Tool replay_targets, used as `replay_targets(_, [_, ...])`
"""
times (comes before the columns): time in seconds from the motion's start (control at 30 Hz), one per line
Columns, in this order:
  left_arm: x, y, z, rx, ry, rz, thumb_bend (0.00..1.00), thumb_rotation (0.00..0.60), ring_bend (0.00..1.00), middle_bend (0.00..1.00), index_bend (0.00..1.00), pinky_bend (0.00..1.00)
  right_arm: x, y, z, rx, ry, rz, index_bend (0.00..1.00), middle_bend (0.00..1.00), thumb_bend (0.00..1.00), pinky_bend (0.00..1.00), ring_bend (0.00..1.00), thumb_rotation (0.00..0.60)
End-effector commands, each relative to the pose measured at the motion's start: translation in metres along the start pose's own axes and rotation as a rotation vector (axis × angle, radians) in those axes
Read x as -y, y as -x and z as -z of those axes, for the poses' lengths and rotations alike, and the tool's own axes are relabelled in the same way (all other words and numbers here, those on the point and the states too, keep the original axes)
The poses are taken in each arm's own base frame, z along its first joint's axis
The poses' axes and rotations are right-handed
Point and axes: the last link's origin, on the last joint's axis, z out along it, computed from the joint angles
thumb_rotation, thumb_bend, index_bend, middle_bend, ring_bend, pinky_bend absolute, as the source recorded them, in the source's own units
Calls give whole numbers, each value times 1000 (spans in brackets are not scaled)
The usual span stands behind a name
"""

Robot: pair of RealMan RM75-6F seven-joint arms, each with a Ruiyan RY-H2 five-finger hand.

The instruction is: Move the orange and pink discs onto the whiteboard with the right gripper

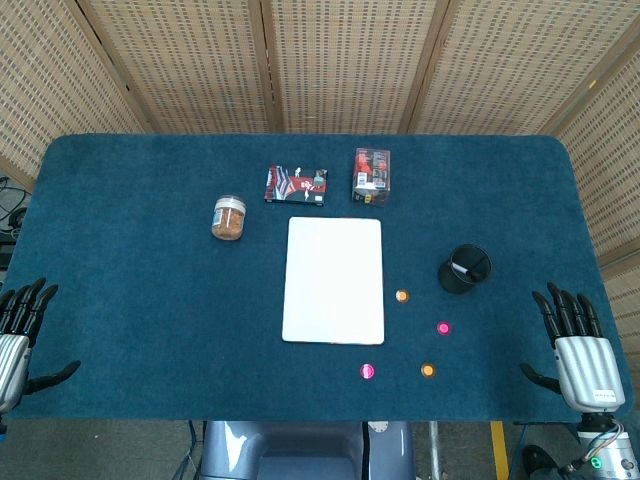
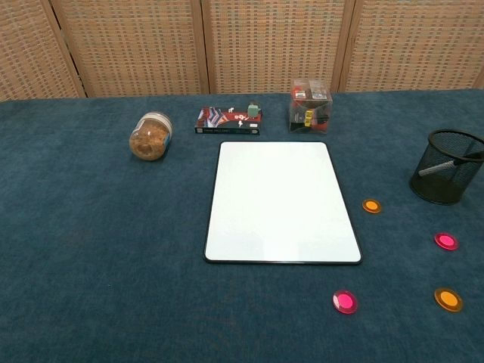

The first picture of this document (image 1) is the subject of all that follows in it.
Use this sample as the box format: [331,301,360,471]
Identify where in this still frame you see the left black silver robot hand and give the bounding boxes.
[0,278,82,414]

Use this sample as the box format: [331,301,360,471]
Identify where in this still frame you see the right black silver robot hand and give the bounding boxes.
[519,282,627,414]

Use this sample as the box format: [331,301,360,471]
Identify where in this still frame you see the white magnetic board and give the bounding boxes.
[281,216,386,346]

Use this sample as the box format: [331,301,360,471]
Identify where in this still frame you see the blue carpet table mat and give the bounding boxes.
[3,132,635,424]

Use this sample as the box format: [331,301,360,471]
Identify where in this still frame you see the black mesh pen holder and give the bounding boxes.
[438,243,494,295]

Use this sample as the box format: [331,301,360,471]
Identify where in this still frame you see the metal table leg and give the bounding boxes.
[430,422,442,480]

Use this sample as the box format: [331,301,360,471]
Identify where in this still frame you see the clear jar with brown contents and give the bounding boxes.
[209,194,248,242]

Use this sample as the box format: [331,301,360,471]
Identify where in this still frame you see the clear plastic box red contents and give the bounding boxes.
[350,147,392,208]

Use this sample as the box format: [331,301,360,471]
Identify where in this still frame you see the grey-blue robot torso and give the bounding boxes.
[199,420,416,480]

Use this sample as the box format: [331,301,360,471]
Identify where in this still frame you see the black red card box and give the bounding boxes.
[263,165,329,207]

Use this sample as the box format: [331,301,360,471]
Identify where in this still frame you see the woven rattan folding screen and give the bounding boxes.
[0,0,640,381]

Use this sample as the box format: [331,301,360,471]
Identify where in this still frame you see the black floor cables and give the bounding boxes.
[0,174,30,271]

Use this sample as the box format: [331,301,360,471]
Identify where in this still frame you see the blue cable under table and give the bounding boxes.
[186,420,202,480]

